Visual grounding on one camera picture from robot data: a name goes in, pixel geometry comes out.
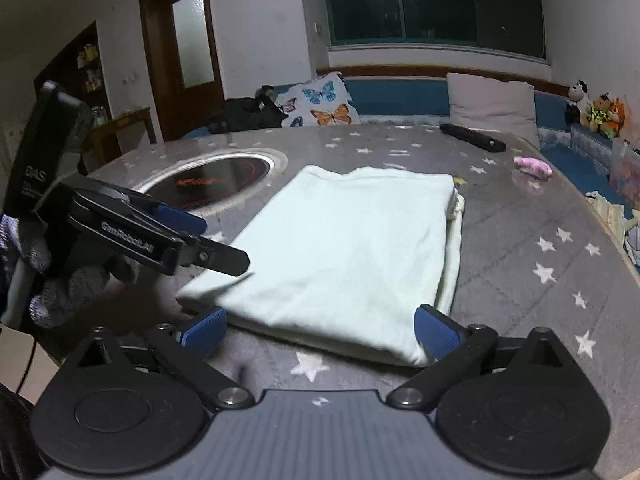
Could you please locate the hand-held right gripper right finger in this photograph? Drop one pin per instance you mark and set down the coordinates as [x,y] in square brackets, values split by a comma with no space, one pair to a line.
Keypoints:
[435,332]

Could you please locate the dark window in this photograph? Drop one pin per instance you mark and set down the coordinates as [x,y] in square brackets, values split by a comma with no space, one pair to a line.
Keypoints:
[450,10]

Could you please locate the light green t-shirt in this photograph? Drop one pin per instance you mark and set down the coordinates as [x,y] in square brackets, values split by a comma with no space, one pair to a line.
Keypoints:
[340,250]

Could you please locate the clear plastic storage box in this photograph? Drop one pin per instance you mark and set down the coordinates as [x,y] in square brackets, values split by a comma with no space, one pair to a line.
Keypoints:
[627,175]

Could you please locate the black remote bar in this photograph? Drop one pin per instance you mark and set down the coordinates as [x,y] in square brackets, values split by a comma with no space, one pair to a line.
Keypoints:
[472,136]

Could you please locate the wooden door with glass pane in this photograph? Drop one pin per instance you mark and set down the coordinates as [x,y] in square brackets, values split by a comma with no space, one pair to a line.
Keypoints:
[160,60]

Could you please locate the grey star print tablecloth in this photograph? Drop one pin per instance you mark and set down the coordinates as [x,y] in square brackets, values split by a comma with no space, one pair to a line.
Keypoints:
[500,240]

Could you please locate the wooden bench backrest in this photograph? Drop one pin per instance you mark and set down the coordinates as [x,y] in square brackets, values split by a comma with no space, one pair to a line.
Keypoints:
[400,71]

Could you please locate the orange plush toy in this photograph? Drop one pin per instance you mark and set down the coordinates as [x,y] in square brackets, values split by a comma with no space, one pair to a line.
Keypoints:
[619,115]

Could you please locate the butterfly print pillow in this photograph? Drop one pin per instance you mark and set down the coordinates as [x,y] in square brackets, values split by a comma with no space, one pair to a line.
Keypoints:
[320,102]

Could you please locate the round black induction cooktop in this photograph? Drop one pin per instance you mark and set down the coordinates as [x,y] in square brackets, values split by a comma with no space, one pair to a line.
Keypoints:
[220,175]

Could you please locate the pile of light clothes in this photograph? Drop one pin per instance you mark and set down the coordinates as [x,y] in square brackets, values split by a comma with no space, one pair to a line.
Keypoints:
[615,215]

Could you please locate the person's left hand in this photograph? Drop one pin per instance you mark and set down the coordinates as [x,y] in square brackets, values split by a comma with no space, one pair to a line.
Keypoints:
[75,285]

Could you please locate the brown plush toy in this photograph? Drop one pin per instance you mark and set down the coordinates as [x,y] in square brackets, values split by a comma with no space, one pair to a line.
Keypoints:
[597,115]

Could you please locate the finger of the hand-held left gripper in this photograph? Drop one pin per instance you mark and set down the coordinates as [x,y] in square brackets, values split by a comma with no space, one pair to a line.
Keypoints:
[180,220]
[220,257]

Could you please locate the grey pillow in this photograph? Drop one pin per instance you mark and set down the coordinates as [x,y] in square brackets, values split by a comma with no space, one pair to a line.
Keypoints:
[492,105]

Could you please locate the dark wooden cabinet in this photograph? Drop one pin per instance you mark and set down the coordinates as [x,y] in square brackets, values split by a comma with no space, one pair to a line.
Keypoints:
[60,60]

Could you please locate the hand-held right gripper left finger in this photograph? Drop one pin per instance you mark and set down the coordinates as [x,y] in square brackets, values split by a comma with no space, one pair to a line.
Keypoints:
[205,330]

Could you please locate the small pink toy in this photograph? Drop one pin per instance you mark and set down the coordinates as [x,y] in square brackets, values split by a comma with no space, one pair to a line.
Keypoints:
[535,166]

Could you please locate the panda plush toy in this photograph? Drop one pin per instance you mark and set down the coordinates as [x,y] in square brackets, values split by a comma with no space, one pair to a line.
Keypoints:
[579,92]

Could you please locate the person's dark clothing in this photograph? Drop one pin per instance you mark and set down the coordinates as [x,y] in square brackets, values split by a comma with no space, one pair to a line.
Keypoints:
[15,435]

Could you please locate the blue bench cushion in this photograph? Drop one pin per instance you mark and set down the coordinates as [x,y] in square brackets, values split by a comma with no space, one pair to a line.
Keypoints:
[400,97]

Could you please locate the wooden side table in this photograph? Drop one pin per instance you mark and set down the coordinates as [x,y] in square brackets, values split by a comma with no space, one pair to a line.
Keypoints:
[125,120]

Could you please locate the black clothing heap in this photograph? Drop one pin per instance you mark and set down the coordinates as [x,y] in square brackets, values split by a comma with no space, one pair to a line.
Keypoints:
[245,112]

